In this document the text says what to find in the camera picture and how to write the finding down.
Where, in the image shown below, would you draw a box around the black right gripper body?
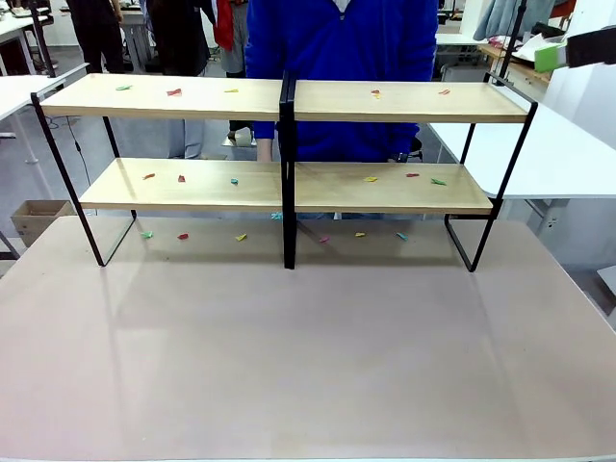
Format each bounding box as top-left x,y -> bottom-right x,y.
566,26 -> 616,69

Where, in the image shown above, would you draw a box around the wooden workbench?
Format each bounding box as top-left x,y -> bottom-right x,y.
479,42 -> 552,88

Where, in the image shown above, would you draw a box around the black stand pole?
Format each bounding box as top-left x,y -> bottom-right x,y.
497,0 -> 528,87

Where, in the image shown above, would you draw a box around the grey hanging jacket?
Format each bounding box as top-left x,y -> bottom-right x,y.
473,0 -> 555,42

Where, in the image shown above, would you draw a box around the white side table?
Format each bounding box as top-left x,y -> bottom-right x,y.
427,102 -> 616,201
0,62 -> 90,166

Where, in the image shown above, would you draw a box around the person in blue sweater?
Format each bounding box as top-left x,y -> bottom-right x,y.
244,0 -> 440,164

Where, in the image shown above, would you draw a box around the red hanging garment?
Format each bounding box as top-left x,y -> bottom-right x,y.
213,0 -> 236,52

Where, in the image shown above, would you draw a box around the bystander in dark jacket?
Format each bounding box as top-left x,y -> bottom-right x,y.
145,0 -> 214,78

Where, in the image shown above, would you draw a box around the bystander in black clothes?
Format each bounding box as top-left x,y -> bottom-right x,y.
66,0 -> 127,75

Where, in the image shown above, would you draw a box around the brown cardboard box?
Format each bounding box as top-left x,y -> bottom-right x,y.
10,199 -> 77,248

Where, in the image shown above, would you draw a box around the black power cable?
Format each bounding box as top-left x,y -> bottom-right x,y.
66,118 -> 93,196

